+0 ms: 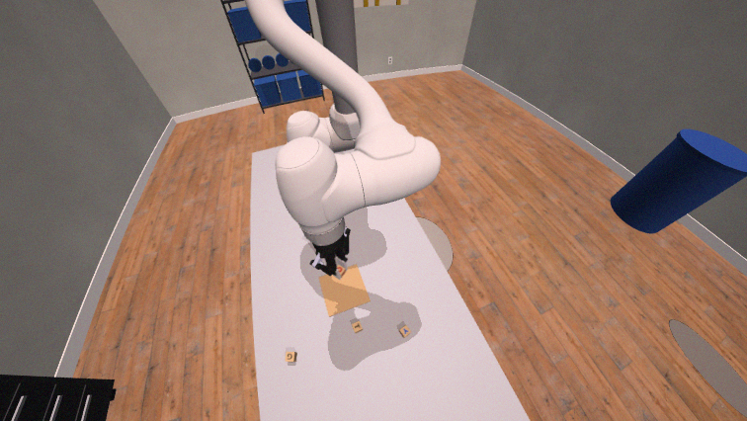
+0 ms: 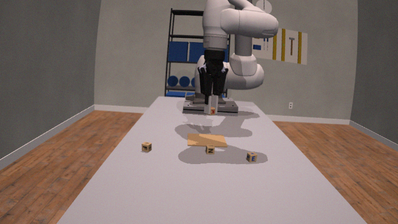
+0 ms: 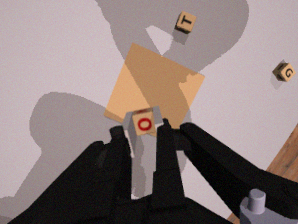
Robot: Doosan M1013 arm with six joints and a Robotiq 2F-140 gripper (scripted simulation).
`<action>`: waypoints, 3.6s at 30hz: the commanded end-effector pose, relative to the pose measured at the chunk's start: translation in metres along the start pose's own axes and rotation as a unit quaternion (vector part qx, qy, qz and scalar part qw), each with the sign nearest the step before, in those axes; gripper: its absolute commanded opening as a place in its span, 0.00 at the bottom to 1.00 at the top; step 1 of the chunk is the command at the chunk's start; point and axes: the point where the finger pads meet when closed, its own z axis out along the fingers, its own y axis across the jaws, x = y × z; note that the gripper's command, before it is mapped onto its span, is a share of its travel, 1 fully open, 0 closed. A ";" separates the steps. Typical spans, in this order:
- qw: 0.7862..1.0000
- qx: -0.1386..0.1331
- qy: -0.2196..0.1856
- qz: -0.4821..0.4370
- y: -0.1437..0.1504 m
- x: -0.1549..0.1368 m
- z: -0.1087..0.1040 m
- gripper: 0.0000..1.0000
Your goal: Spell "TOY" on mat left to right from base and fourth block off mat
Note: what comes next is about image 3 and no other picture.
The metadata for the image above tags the tan flat mat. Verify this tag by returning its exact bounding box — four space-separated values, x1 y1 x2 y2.
104 42 205 129

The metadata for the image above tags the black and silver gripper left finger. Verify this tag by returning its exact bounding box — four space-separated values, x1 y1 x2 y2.
7 111 137 224

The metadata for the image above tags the tan letter block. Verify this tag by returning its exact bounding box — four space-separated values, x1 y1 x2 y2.
174 11 197 34
272 63 296 82
132 107 156 136

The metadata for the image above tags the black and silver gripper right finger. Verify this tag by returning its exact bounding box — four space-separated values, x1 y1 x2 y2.
149 106 298 224

